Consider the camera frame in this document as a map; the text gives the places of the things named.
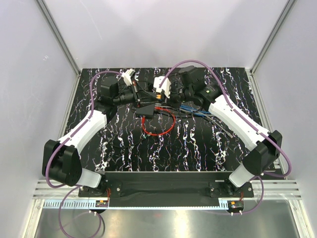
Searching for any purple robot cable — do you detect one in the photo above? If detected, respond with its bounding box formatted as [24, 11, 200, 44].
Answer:
[46, 69, 127, 237]
[159, 59, 292, 215]

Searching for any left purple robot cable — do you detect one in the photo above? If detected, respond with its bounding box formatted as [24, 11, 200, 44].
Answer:
[46, 69, 127, 237]

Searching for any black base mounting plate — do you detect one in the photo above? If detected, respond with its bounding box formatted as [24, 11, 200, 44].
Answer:
[80, 172, 254, 198]

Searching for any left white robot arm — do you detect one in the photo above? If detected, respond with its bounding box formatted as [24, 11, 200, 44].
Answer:
[42, 71, 135, 196]

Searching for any thin black power cable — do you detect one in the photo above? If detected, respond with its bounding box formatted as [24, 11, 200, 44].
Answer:
[111, 81, 154, 149]

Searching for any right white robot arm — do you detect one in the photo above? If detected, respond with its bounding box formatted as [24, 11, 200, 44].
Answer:
[155, 65, 282, 197]

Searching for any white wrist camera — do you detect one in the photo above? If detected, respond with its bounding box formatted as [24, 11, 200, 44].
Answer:
[121, 68, 135, 86]
[153, 76, 171, 98]

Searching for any red ethernet cable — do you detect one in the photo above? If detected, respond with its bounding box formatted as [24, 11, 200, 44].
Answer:
[141, 109, 176, 135]

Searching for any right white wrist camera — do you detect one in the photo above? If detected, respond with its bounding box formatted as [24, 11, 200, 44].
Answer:
[153, 76, 171, 98]

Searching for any black network switch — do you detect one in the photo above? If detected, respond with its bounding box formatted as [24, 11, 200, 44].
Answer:
[134, 91, 159, 119]

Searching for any grey ethernet cable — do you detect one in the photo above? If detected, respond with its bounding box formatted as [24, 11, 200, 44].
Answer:
[154, 104, 234, 138]
[153, 106, 234, 138]

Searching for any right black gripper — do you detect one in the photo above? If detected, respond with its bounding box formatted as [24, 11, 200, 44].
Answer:
[160, 84, 193, 110]

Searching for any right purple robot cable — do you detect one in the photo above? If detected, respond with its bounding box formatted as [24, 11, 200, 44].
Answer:
[159, 59, 292, 215]

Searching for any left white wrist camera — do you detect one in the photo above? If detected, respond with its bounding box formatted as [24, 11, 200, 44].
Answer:
[121, 68, 135, 86]

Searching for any grey ethernet cable upper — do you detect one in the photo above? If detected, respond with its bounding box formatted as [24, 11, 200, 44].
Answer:
[154, 104, 234, 138]

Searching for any aluminium frame rail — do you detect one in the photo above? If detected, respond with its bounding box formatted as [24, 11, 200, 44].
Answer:
[32, 180, 303, 199]

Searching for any grey ethernet cable lower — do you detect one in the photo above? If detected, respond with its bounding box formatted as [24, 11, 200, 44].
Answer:
[153, 106, 234, 138]

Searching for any blue ethernet cable upper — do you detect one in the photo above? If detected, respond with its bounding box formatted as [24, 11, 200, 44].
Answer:
[179, 104, 213, 117]

